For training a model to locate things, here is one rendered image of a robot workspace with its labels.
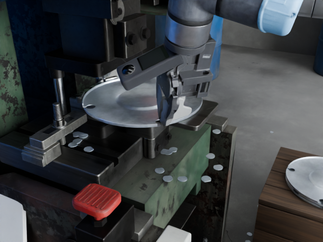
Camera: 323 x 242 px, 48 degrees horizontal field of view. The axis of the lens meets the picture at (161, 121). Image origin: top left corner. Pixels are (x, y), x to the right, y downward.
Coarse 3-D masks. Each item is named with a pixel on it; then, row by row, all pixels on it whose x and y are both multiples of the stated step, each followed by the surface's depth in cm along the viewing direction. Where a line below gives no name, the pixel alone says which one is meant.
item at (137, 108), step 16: (112, 80) 97; (96, 96) 89; (112, 96) 89; (128, 96) 88; (144, 96) 88; (192, 96) 89; (96, 112) 81; (112, 112) 81; (128, 112) 81; (144, 112) 81; (192, 112) 80
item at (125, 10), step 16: (128, 0) 80; (64, 16) 79; (80, 16) 77; (128, 16) 80; (144, 16) 82; (64, 32) 81; (80, 32) 78; (96, 32) 77; (112, 32) 78; (128, 32) 77; (144, 32) 82; (64, 48) 83; (80, 48) 80; (96, 48) 78; (112, 48) 79; (128, 48) 79; (144, 48) 85
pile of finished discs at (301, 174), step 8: (296, 160) 137; (304, 160) 137; (312, 160) 137; (320, 160) 137; (288, 168) 133; (296, 168) 133; (304, 168) 133; (312, 168) 133; (320, 168) 133; (288, 176) 128; (296, 176) 128; (304, 176) 128; (312, 176) 127; (320, 176) 127; (288, 184) 126; (296, 184) 124; (304, 184) 124; (312, 184) 124; (320, 184) 123; (296, 192) 123; (304, 192) 120; (312, 192) 120; (320, 192) 120; (304, 200) 119; (312, 200) 117; (320, 200) 118
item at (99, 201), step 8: (88, 184) 61; (96, 184) 61; (80, 192) 59; (88, 192) 59; (96, 192) 59; (104, 192) 59; (112, 192) 59; (72, 200) 58; (80, 200) 58; (88, 200) 58; (96, 200) 57; (104, 200) 58; (112, 200) 58; (120, 200) 59; (80, 208) 57; (88, 208) 56; (96, 208) 56; (104, 208) 56; (112, 208) 57; (96, 216) 56; (104, 216) 56
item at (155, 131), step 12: (204, 108) 83; (216, 108) 84; (192, 120) 78; (204, 120) 78; (132, 132) 87; (144, 132) 85; (156, 132) 86; (168, 132) 92; (144, 144) 87; (156, 144) 87
